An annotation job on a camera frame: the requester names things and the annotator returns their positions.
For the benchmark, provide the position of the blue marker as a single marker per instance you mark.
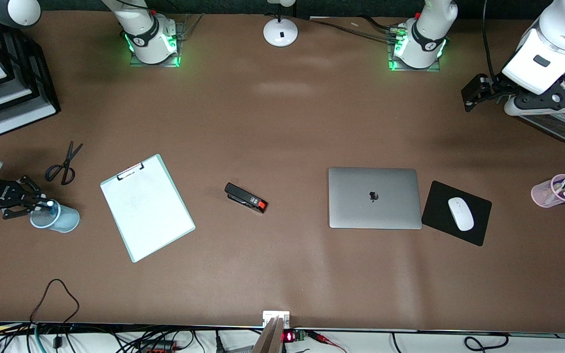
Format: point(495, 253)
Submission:
point(53, 210)

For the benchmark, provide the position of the silver laptop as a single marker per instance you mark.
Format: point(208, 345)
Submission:
point(375, 196)

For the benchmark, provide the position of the black scissors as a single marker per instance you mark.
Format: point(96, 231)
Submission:
point(68, 161)

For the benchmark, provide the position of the pink mesh pen cup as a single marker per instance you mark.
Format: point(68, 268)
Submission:
point(542, 196)

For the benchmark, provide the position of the white computer mouse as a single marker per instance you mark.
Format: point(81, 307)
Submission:
point(460, 214)

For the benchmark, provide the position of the black mesh desk organizer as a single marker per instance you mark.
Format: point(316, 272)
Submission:
point(557, 126)

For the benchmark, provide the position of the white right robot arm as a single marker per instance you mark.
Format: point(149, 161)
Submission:
point(145, 29)

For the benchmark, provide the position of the orange terminal strip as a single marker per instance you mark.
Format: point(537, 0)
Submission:
point(157, 347)

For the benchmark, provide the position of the black stacked paper tray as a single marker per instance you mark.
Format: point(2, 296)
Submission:
point(22, 120)

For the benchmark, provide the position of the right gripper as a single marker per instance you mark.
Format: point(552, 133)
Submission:
point(4, 190)

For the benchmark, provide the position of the small white box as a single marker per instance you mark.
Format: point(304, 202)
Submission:
point(270, 315)

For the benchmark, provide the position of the blue mesh pen cup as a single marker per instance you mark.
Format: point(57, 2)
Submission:
point(66, 220)

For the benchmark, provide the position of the red LED display module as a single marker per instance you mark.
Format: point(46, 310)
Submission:
point(288, 337)

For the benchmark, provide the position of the black mouse pad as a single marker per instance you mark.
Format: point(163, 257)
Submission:
point(437, 211)

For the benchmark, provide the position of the white round lamp base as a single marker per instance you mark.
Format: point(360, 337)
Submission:
point(280, 32)

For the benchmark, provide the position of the black stapler red tip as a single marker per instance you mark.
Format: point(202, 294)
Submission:
point(243, 197)

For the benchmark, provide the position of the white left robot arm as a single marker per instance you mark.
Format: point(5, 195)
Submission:
point(424, 34)

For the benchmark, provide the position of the light teal clipboard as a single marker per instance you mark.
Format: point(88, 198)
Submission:
point(135, 257)

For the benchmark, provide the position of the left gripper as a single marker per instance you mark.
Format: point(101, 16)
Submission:
point(492, 88)

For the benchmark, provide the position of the white paper sheet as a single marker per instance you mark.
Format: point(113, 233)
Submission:
point(150, 211)

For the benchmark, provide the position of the red clip lead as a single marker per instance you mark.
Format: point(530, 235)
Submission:
point(321, 338)

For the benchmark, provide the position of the grey metal post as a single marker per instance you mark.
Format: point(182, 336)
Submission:
point(270, 338)

